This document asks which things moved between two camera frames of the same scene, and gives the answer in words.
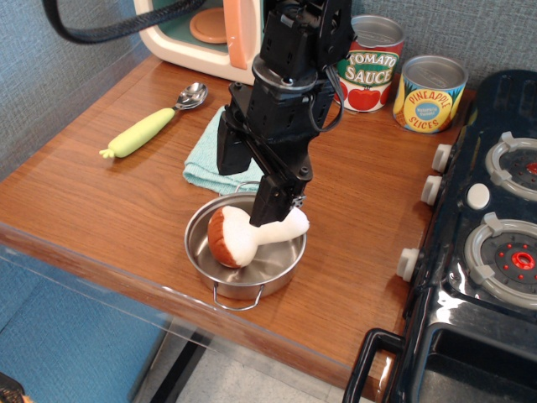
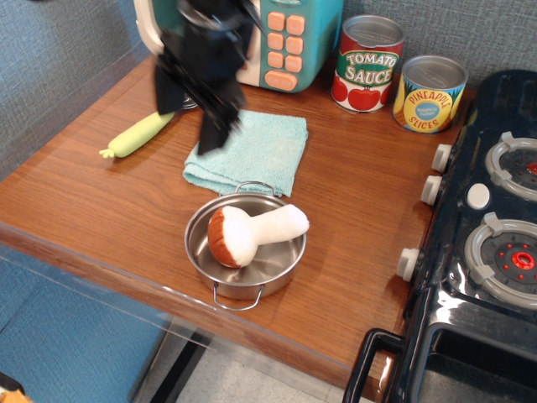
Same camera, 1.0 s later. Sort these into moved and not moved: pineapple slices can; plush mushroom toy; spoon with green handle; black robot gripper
Moved: black robot gripper
Not moved: plush mushroom toy; pineapple slices can; spoon with green handle
